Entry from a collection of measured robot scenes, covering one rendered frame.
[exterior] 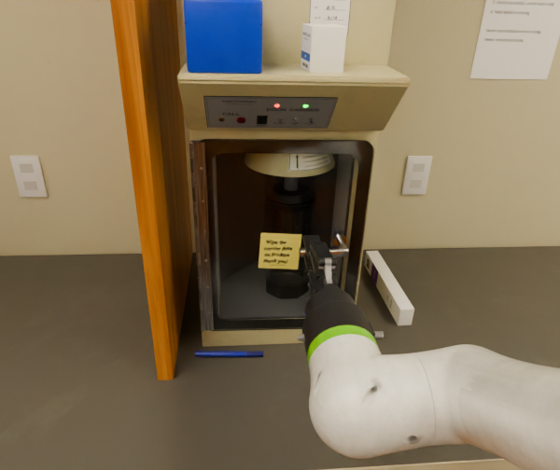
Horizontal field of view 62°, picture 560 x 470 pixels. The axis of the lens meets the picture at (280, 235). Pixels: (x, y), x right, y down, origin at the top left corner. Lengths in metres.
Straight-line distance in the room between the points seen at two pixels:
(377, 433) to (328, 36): 0.50
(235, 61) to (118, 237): 0.84
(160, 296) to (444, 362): 0.49
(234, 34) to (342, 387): 0.45
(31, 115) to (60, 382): 0.66
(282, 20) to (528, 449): 0.63
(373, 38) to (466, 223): 0.84
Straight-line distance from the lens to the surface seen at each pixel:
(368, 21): 0.80
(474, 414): 0.48
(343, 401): 0.52
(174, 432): 0.88
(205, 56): 0.67
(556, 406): 0.38
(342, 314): 0.61
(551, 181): 1.58
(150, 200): 0.75
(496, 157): 1.46
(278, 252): 0.88
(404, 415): 0.53
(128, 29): 0.69
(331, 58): 0.71
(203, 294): 0.93
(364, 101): 0.72
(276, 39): 0.77
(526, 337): 1.20
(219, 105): 0.71
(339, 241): 0.87
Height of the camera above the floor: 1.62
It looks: 28 degrees down
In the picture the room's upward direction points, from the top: 2 degrees clockwise
